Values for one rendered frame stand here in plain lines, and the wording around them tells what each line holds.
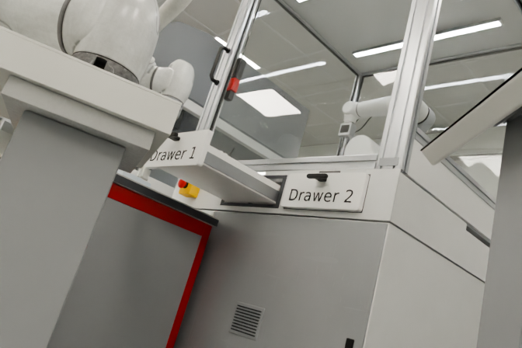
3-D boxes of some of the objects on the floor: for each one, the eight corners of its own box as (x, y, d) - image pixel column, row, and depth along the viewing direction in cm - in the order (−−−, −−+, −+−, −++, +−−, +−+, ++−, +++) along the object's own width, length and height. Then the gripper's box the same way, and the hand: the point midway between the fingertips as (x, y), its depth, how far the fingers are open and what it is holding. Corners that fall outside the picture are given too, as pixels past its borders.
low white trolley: (-72, 456, 111) (64, 147, 134) (-110, 376, 156) (-4, 156, 180) (141, 463, 146) (219, 219, 170) (60, 397, 191) (130, 210, 215)
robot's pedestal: (-253, 568, 64) (3, 69, 88) (-160, 478, 92) (16, 114, 115) (-13, 595, 73) (161, 132, 97) (7, 504, 100) (140, 161, 124)
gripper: (144, 110, 173) (120, 173, 166) (172, 110, 165) (147, 176, 158) (158, 120, 179) (135, 181, 171) (186, 120, 171) (163, 185, 163)
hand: (145, 168), depth 166 cm, fingers closed, pressing on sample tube
